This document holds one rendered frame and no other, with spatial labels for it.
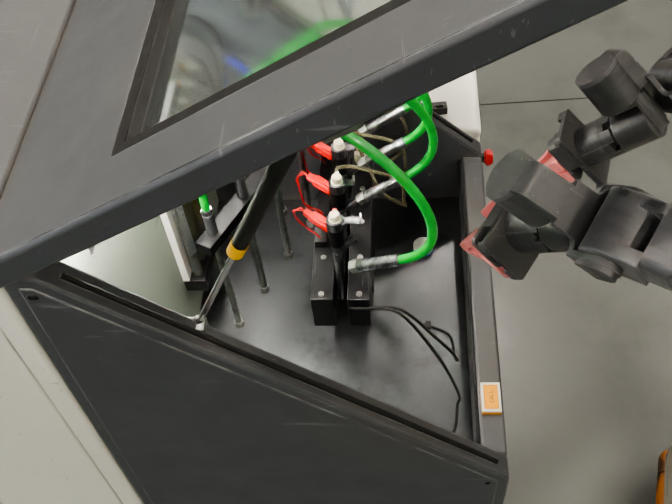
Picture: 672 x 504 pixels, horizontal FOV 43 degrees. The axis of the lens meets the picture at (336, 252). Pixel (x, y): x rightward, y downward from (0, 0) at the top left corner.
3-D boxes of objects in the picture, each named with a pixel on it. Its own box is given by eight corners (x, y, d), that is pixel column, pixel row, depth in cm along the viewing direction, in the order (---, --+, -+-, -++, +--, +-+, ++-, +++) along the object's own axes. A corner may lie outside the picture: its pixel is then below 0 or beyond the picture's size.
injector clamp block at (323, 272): (372, 347, 153) (369, 299, 141) (317, 347, 154) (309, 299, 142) (375, 205, 174) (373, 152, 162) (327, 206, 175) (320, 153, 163)
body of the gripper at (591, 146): (556, 112, 117) (601, 89, 112) (600, 158, 121) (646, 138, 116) (548, 145, 113) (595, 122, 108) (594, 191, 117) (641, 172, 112)
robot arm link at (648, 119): (671, 142, 107) (677, 114, 110) (640, 103, 105) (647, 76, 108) (623, 162, 112) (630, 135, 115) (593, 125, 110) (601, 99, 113)
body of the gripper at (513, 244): (472, 245, 93) (514, 243, 86) (519, 174, 96) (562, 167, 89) (511, 281, 95) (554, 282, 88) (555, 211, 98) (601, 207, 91)
